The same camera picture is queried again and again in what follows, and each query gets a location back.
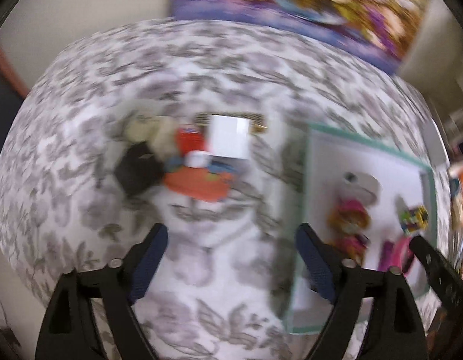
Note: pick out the white rectangular box device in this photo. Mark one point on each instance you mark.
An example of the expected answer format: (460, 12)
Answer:
(435, 146)

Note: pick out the white plug charger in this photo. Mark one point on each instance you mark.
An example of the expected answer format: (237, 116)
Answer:
(228, 136)

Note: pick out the gold patterned block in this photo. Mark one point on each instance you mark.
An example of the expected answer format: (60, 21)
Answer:
(258, 121)

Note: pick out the pink puppy toy figure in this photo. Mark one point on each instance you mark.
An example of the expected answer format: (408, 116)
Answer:
(349, 221)

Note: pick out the white round camera device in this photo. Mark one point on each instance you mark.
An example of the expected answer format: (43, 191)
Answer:
(359, 186)

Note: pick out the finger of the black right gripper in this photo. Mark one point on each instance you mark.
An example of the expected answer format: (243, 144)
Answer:
(445, 340)

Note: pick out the pink small object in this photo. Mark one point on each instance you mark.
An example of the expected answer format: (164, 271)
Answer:
(402, 256)

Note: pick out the red white glue bottle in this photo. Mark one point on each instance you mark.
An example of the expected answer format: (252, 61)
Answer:
(192, 146)

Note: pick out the flower bouquet painting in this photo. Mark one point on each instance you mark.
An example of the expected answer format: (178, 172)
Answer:
(377, 31)

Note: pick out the teal white cardboard box lid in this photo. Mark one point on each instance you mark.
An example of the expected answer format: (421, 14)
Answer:
(405, 183)

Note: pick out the cream hair claw clip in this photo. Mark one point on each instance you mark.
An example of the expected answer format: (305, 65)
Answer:
(157, 132)

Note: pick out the purple pink marker pen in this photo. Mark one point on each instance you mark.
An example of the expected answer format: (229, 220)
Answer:
(385, 256)

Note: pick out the floral grey white blanket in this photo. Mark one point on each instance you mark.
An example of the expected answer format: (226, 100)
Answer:
(221, 289)

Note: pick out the black charger cube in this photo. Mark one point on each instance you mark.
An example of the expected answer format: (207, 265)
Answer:
(138, 170)

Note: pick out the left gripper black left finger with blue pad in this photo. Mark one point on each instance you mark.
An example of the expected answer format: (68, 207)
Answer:
(69, 329)

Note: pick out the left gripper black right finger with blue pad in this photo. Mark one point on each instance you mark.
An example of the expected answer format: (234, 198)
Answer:
(394, 329)

